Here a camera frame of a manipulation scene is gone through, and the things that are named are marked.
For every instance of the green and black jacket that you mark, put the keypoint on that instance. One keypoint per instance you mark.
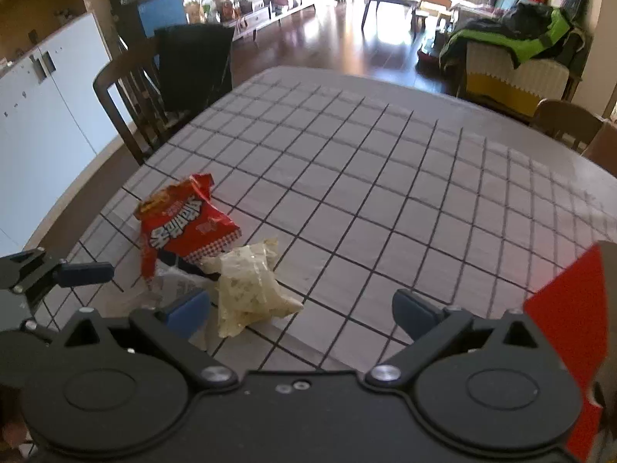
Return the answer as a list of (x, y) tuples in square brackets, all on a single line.
[(540, 29)]

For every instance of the low media console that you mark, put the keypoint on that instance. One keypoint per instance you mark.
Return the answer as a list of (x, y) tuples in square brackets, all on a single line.
[(274, 9)]

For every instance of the wooden chair with curved back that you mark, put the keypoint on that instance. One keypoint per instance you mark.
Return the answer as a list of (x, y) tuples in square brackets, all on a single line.
[(566, 120)]

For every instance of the white cabinet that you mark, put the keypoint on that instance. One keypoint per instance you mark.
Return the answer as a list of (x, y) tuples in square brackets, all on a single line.
[(43, 115)]

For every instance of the clear packet with grey print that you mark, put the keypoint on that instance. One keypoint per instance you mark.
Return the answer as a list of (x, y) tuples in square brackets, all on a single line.
[(166, 283)]

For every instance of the blue front cabinet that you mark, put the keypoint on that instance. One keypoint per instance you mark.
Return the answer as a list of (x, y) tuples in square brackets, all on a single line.
[(159, 12)]

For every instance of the wooden coffee table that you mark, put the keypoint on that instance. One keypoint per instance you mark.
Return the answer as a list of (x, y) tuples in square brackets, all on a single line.
[(393, 2)]

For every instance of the white puffed snack bag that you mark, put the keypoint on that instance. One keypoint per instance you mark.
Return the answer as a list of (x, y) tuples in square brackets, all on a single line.
[(248, 289)]

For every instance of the large red chip bag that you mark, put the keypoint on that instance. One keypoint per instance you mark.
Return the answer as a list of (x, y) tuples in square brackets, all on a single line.
[(188, 231)]

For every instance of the wooden chair with slatted back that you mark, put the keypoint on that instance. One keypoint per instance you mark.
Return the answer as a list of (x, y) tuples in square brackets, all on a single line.
[(125, 101)]

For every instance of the checked grey tablecloth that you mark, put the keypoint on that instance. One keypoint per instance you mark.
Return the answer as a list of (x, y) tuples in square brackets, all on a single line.
[(361, 164)]

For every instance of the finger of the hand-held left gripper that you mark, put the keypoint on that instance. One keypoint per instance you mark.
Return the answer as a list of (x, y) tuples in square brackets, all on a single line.
[(36, 330), (84, 273)]

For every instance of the red cardboard box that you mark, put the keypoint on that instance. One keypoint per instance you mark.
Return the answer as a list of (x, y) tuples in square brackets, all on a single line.
[(571, 342)]

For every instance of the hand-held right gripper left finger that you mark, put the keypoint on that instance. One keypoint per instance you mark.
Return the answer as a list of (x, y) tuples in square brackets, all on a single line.
[(188, 311)]

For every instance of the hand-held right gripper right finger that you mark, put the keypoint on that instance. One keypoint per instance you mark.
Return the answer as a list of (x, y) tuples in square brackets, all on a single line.
[(414, 311)]

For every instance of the cream armchair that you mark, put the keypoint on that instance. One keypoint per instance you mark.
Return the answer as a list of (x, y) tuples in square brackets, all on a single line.
[(520, 79)]

